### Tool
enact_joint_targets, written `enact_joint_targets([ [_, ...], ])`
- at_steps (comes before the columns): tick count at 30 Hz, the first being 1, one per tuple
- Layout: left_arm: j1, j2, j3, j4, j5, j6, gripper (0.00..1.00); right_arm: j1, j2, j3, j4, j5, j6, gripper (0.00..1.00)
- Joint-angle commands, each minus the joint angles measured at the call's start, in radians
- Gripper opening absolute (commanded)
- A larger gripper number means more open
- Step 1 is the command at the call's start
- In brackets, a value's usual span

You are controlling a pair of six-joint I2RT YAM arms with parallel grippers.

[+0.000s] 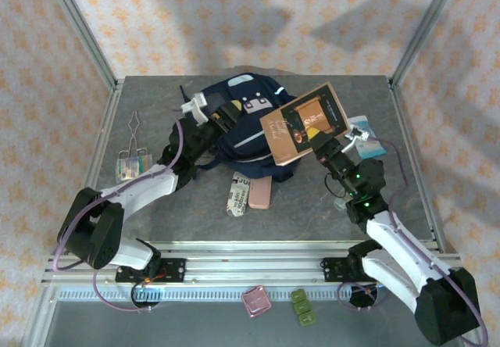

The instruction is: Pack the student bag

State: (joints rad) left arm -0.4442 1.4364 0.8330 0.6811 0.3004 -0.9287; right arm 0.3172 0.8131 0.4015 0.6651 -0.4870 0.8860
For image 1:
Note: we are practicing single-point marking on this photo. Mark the brown hardcover book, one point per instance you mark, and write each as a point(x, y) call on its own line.
point(308, 116)

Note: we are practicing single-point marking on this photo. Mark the white red tube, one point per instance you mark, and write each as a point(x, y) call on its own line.
point(340, 205)

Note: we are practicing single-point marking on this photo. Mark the navy blue backpack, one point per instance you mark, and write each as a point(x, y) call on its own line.
point(250, 144)

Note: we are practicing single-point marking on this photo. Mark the white printed pouch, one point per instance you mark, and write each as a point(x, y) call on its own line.
point(236, 198)

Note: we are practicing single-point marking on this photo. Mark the pink case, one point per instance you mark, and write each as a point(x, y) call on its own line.
point(259, 194)

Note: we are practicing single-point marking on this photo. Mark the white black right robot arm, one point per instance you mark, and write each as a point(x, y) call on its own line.
point(394, 237)

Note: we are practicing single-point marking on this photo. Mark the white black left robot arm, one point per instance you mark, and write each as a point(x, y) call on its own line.
point(144, 187)

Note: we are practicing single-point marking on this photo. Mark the blue wet wipes pack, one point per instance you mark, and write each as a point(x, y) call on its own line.
point(373, 147)

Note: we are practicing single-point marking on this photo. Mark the small green white packet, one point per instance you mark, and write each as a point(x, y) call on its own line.
point(131, 167)

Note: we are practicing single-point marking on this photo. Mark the pink square container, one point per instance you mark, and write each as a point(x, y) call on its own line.
point(256, 302)

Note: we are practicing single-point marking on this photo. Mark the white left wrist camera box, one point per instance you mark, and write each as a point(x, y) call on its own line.
point(193, 106)

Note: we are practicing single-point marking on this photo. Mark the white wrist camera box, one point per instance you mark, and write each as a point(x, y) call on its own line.
point(356, 136)
point(193, 106)

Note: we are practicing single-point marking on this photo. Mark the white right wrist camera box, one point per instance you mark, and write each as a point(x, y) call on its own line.
point(356, 136)

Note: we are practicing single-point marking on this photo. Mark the aluminium table edge rail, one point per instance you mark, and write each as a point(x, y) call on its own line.
point(97, 147)
point(418, 147)

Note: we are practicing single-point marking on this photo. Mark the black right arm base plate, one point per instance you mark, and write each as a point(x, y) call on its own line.
point(334, 270)

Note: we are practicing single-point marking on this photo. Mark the wide aluminium mounting rail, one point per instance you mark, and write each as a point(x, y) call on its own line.
point(254, 263)

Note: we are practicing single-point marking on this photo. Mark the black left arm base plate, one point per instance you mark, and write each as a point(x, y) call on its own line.
point(172, 270)

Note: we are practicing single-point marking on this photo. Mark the aluminium frame post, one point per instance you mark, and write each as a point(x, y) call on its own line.
point(426, 30)
point(78, 30)

